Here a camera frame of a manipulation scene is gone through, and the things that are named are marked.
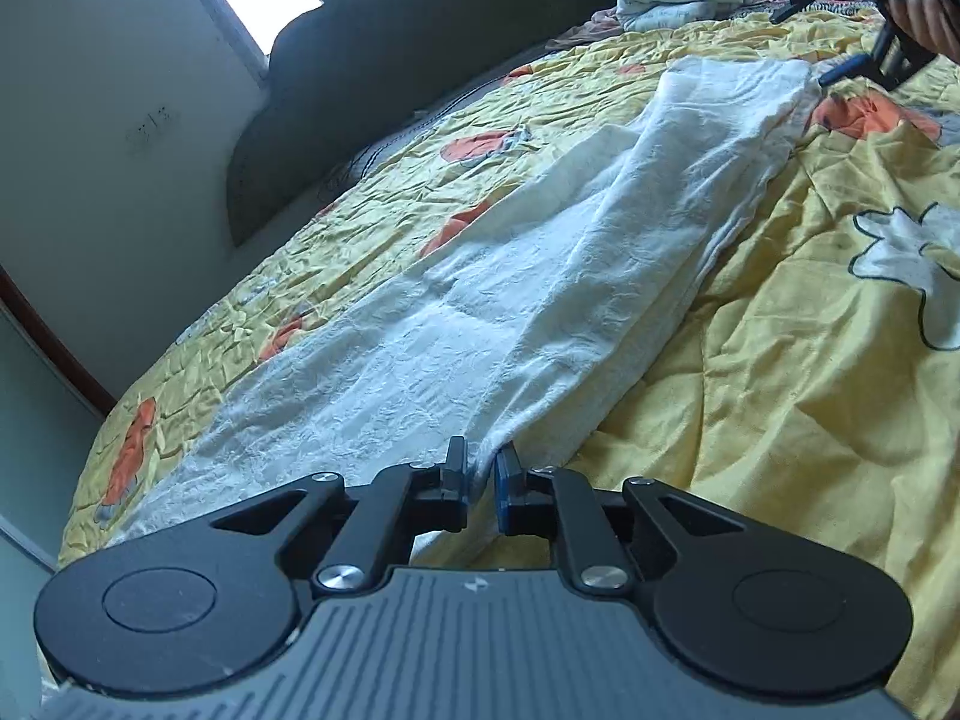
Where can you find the white textured pants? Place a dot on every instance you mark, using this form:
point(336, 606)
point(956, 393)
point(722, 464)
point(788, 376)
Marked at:
point(527, 327)

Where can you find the dark upholstered headboard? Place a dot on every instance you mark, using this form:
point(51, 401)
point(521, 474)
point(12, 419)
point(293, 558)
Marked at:
point(349, 72)

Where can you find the yellow patterned bedspread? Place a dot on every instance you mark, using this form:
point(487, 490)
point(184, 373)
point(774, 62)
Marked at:
point(813, 383)

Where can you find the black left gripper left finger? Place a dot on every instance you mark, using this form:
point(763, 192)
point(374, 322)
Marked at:
point(441, 492)

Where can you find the person's right hand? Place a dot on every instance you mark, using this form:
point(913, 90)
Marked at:
point(933, 24)

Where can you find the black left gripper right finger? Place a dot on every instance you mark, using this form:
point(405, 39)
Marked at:
point(523, 497)

